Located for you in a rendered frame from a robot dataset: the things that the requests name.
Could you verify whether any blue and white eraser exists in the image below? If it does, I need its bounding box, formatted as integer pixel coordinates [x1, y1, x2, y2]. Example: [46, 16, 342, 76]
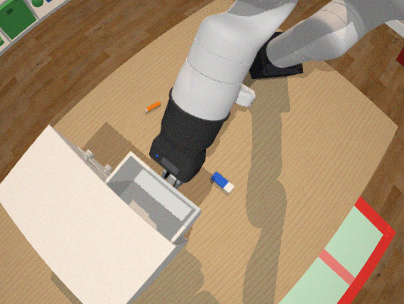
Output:
[211, 172, 234, 193]

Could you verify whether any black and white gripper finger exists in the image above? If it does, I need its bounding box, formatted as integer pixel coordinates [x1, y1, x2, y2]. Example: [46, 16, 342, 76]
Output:
[161, 169, 170, 180]
[173, 179, 183, 189]

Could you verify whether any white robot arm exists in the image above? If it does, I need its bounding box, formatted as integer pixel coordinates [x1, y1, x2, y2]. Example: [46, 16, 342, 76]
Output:
[187, 0, 404, 84]

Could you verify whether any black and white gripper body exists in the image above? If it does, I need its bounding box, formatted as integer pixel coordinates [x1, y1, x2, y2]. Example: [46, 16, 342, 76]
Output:
[149, 58, 256, 183]

